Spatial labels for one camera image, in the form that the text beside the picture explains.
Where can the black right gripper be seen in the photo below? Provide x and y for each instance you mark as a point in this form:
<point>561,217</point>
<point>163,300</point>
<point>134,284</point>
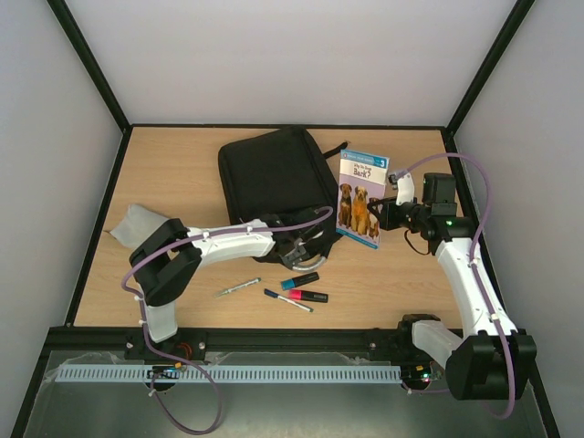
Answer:
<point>383,214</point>

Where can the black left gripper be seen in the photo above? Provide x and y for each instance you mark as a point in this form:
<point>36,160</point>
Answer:
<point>296,257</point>

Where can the dog picture book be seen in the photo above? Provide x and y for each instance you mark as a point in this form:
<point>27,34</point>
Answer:
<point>362,180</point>

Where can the black backpack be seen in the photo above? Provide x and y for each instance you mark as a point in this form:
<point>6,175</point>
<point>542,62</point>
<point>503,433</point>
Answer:
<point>281,172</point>

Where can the grey cloth pouch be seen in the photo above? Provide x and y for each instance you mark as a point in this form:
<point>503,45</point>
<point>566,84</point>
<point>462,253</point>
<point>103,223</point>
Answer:
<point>138,224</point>

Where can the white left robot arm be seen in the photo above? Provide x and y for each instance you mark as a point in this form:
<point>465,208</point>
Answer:
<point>166,254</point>

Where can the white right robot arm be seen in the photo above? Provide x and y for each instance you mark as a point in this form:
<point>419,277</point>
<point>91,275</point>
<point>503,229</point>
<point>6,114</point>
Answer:
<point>491,360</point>

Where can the blue cap highlighter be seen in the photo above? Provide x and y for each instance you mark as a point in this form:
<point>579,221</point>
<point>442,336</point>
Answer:
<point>299,281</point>

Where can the pink cap highlighter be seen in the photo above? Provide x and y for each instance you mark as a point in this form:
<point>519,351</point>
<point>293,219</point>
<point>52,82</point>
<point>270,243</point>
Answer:
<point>309,296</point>

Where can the blue cap whiteboard marker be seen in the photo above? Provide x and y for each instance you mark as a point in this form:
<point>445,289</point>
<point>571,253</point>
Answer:
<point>272,294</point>

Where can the silver green tip pen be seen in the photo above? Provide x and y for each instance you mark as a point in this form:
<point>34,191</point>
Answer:
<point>237,287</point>

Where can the black cage frame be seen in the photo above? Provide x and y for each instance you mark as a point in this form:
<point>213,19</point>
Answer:
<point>70,26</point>

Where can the light blue slotted cable duct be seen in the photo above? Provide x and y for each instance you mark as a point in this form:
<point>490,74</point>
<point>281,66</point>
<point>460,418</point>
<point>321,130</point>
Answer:
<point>223,374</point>

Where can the black aluminium mounting rail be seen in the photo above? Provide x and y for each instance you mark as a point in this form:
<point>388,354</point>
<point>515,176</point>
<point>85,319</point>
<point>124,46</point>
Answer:
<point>292,342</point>

